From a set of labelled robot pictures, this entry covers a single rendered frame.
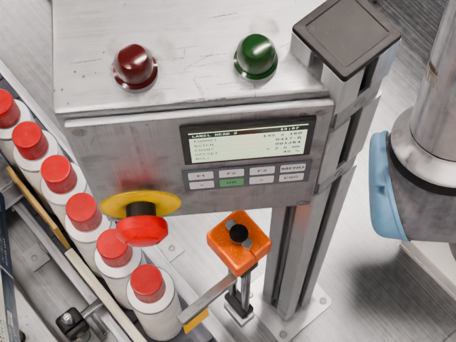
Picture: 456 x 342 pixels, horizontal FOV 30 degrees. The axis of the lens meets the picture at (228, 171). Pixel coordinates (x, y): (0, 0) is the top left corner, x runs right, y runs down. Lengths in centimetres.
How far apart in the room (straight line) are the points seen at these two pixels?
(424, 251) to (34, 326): 49
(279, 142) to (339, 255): 62
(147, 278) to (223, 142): 36
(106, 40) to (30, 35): 78
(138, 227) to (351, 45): 21
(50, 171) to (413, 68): 58
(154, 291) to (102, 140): 36
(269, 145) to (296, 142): 2
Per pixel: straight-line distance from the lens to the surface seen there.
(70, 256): 106
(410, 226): 91
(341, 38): 49
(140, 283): 86
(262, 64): 48
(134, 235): 61
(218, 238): 75
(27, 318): 109
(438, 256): 111
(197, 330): 106
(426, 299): 114
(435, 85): 81
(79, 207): 90
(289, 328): 111
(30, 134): 94
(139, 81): 49
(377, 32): 49
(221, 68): 50
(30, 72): 127
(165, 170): 57
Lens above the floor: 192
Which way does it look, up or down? 69 degrees down
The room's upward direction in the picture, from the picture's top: 2 degrees counter-clockwise
